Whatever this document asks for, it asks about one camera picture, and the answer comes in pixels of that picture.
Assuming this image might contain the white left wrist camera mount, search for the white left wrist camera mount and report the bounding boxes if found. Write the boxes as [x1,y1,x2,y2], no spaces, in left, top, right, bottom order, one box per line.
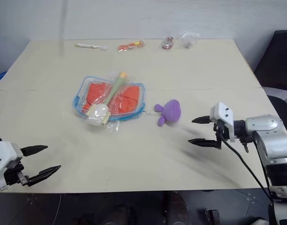
[0,140,24,191]

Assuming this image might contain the clear bag with small item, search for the clear bag with small item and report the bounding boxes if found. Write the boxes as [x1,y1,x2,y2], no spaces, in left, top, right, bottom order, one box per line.
[178,31,201,50]

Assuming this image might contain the black office chair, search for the black office chair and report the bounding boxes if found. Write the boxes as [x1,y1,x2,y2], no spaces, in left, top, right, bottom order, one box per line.
[253,30,287,88]

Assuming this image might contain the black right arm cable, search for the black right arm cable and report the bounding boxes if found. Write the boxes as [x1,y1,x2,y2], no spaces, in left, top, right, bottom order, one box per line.
[218,132,275,203]

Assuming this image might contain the clear pouch with orange contents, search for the clear pouch with orange contents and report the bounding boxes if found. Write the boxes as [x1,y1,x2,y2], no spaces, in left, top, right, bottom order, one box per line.
[72,75,147,122]

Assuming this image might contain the white toothbrush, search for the white toothbrush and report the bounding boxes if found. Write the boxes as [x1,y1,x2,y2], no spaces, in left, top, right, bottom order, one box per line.
[75,42,109,51]

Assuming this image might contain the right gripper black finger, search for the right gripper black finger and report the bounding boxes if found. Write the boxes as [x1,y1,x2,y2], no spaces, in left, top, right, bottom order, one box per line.
[191,116,211,125]
[188,138,217,147]

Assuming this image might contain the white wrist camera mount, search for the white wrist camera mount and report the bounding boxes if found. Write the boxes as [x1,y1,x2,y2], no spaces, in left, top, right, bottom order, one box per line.
[0,140,24,191]
[210,102,235,143]

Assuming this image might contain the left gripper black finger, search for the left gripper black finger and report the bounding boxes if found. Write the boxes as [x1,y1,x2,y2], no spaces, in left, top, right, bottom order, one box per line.
[20,145,48,157]
[28,165,61,187]

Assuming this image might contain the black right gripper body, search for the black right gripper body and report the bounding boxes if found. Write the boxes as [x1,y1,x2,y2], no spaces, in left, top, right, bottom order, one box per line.
[210,117,230,150]

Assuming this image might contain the plastic-wrapped white green toy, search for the plastic-wrapped white green toy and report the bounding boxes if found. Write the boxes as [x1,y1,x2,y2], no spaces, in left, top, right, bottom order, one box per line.
[86,71,131,133]

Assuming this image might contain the dark reddish bracket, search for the dark reddish bracket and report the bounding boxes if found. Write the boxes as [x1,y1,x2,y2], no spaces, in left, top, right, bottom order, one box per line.
[204,209,220,225]

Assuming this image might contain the purple plush toy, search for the purple plush toy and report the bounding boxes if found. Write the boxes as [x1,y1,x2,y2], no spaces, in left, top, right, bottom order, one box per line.
[154,99,182,128]

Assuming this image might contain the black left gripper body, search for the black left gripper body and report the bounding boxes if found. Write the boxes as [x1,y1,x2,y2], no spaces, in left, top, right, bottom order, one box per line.
[4,163,33,188]

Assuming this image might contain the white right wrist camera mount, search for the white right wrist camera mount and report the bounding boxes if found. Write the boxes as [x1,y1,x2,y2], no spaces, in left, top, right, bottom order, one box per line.
[210,102,235,143]

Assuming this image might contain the orange item in plastic bag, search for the orange item in plastic bag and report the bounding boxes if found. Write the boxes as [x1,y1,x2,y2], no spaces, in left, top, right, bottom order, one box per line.
[117,40,147,53]

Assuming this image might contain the orange shorts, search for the orange shorts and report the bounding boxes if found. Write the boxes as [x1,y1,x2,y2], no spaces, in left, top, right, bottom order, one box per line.
[82,82,141,116]

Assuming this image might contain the red item in plastic bag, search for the red item in plastic bag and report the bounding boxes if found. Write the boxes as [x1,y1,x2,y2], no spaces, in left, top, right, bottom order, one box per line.
[160,36,175,51]

